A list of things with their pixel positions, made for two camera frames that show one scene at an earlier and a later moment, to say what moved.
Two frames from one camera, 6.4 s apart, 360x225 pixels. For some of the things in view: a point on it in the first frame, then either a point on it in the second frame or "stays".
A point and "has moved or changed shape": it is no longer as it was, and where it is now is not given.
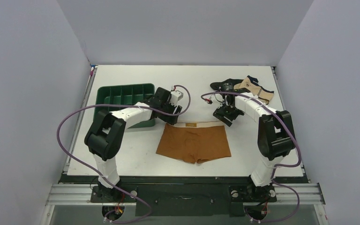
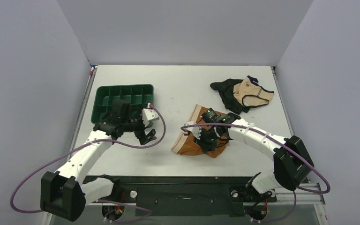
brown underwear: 194,141 has moved or changed shape
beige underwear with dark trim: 250,83 stays
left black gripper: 170,119 to 150,135
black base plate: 183,196 stays
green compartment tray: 130,94 stays
